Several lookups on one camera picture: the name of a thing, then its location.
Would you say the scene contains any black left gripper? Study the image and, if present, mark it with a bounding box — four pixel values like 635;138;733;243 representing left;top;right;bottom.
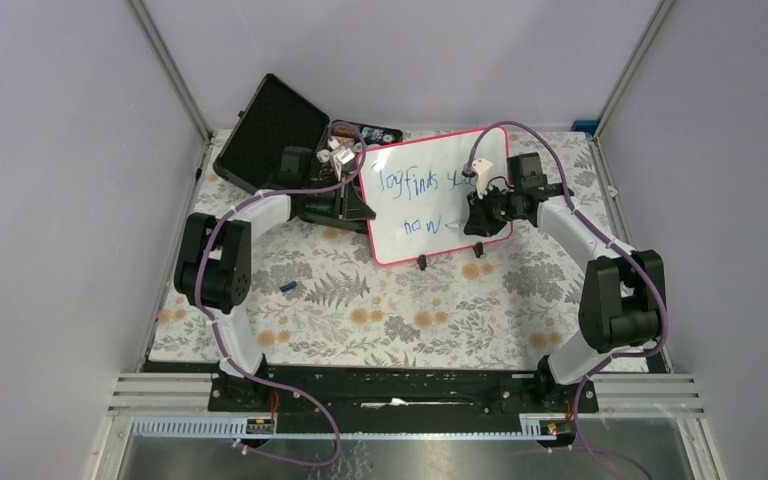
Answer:
301;171;375;220

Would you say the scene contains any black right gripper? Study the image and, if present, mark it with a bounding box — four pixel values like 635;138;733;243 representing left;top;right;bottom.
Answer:
465;183;521;239

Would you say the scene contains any pink framed whiteboard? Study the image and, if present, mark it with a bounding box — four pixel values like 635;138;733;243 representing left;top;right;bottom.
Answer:
359;128;513;266

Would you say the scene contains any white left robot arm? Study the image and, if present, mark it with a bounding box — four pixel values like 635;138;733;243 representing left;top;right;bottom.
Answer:
173;147;377;411

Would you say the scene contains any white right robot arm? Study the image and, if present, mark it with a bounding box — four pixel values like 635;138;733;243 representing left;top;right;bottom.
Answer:
464;153;666;412

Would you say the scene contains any black poker chip case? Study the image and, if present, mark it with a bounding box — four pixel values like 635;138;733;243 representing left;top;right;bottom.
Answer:
214;74;404;234

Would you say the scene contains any floral tablecloth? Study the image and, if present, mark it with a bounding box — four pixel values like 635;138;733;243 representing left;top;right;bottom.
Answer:
148;129;650;372

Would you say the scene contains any blue clamp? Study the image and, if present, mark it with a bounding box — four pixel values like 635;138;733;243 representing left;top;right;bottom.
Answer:
570;120;600;136

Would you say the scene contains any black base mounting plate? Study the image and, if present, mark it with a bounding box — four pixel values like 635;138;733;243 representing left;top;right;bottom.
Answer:
208;364;599;435

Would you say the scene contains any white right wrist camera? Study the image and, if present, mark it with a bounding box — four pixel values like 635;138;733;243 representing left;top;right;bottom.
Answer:
462;158;493;199

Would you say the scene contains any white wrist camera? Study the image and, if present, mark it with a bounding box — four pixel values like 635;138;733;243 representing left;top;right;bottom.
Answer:
462;158;493;199
326;137;356;181

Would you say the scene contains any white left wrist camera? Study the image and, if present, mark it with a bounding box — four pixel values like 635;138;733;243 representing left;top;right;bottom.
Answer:
326;137;356;181

